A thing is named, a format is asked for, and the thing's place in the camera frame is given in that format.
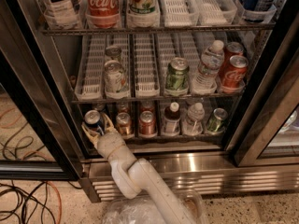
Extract green soda can bottom shelf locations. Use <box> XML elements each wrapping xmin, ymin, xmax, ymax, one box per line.
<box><xmin>206</xmin><ymin>108</ymin><xmax>228</xmax><ymax>133</ymax></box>

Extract green soda can middle shelf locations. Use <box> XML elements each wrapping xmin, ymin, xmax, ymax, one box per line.
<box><xmin>165</xmin><ymin>57</ymin><xmax>189</xmax><ymax>91</ymax></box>

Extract gold soda can front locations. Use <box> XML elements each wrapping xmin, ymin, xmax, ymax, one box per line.
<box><xmin>116</xmin><ymin>112</ymin><xmax>133</xmax><ymax>135</ymax></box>

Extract small water bottle bottom shelf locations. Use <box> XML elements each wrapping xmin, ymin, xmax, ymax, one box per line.
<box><xmin>183</xmin><ymin>103</ymin><xmax>205</xmax><ymax>136</ymax></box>

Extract black and orange floor cables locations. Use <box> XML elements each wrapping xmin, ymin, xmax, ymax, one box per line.
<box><xmin>0</xmin><ymin>180</ymin><xmax>82</xmax><ymax>224</ymax></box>

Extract tea bottle top shelf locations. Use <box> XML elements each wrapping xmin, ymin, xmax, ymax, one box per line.
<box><xmin>43</xmin><ymin>0</ymin><xmax>82</xmax><ymax>30</ymax></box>

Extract glass fridge door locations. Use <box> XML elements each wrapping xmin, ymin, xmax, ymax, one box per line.
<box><xmin>235</xmin><ymin>59</ymin><xmax>299</xmax><ymax>166</ymax></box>
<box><xmin>0</xmin><ymin>49</ymin><xmax>81</xmax><ymax>181</ymax></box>

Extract coca-cola bottle top shelf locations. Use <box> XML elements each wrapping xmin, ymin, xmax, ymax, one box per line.
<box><xmin>87</xmin><ymin>0</ymin><xmax>120</xmax><ymax>28</ymax></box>

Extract silver can rear middle shelf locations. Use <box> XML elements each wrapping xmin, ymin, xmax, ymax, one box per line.
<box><xmin>105</xmin><ymin>45</ymin><xmax>121</xmax><ymax>62</ymax></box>

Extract clear plastic bag bin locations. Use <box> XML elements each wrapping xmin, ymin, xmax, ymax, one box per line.
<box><xmin>101</xmin><ymin>189</ymin><xmax>209</xmax><ymax>224</ymax></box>

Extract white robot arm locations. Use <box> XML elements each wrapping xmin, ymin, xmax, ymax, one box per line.
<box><xmin>81</xmin><ymin>118</ymin><xmax>196</xmax><ymax>224</ymax></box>

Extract white patterned can front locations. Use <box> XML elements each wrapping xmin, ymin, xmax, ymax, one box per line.
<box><xmin>104</xmin><ymin>60</ymin><xmax>127</xmax><ymax>93</ymax></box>

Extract red soda can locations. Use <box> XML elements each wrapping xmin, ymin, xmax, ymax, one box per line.
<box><xmin>140</xmin><ymin>101</ymin><xmax>155</xmax><ymax>112</ymax></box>
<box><xmin>139</xmin><ymin>111</ymin><xmax>156</xmax><ymax>135</ymax></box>

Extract green soda can shelf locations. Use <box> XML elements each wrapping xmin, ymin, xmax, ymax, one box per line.
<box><xmin>165</xmin><ymin>57</ymin><xmax>189</xmax><ymax>91</ymax></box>
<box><xmin>206</xmin><ymin>108</ymin><xmax>228</xmax><ymax>133</ymax></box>

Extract red soda can rear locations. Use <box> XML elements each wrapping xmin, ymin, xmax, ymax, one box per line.
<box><xmin>140</xmin><ymin>101</ymin><xmax>155</xmax><ymax>112</ymax></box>

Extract red coca-cola can front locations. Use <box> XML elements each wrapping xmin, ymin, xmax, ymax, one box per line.
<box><xmin>221</xmin><ymin>55</ymin><xmax>249</xmax><ymax>88</ymax></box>

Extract water bottle middle shelf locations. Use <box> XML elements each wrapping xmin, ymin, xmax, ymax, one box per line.
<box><xmin>194</xmin><ymin>40</ymin><xmax>224</xmax><ymax>90</ymax></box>

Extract gold soda can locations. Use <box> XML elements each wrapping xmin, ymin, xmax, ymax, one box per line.
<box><xmin>116</xmin><ymin>112</ymin><xmax>133</xmax><ymax>135</ymax></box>
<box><xmin>117</xmin><ymin>102</ymin><xmax>130</xmax><ymax>113</ymax></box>

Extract right glass fridge door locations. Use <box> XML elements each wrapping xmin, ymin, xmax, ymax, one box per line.
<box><xmin>235</xmin><ymin>59</ymin><xmax>299</xmax><ymax>166</ymax></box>

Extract red coca-cola can rear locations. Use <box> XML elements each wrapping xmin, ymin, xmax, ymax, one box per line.
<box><xmin>219</xmin><ymin>42</ymin><xmax>244</xmax><ymax>76</ymax></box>

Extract red soda can front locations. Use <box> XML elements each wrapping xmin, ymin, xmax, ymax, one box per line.
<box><xmin>139</xmin><ymin>111</ymin><xmax>156</xmax><ymax>135</ymax></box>

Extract red coca-cola can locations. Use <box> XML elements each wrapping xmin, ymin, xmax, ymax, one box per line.
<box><xmin>221</xmin><ymin>55</ymin><xmax>249</xmax><ymax>88</ymax></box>
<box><xmin>219</xmin><ymin>42</ymin><xmax>244</xmax><ymax>76</ymax></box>

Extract stainless steel fridge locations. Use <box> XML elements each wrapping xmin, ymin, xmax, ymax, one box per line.
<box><xmin>0</xmin><ymin>0</ymin><xmax>299</xmax><ymax>202</ymax></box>

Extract blue pepsi can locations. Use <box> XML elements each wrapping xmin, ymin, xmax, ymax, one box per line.
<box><xmin>93</xmin><ymin>104</ymin><xmax>107</xmax><ymax>113</ymax></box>
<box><xmin>84</xmin><ymin>110</ymin><xmax>104</xmax><ymax>134</ymax></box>

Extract left glass fridge door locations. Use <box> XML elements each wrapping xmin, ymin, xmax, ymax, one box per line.
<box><xmin>0</xmin><ymin>49</ymin><xmax>81</xmax><ymax>181</ymax></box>

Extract gold soda can rear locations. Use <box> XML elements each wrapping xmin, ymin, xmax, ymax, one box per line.
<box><xmin>117</xmin><ymin>102</ymin><xmax>130</xmax><ymax>113</ymax></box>

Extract blue pepsi can rear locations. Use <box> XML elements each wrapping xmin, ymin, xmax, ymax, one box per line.
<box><xmin>93</xmin><ymin>104</ymin><xmax>107</xmax><ymax>113</ymax></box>

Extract dark juice bottle white cap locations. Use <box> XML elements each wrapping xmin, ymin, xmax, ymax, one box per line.
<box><xmin>163</xmin><ymin>102</ymin><xmax>180</xmax><ymax>134</ymax></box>

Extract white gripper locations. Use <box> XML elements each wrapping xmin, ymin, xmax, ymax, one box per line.
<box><xmin>81</xmin><ymin>113</ymin><xmax>126</xmax><ymax>161</ymax></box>

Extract blue pepsi can front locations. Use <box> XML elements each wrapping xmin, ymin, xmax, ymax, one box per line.
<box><xmin>84</xmin><ymin>110</ymin><xmax>104</xmax><ymax>134</ymax></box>

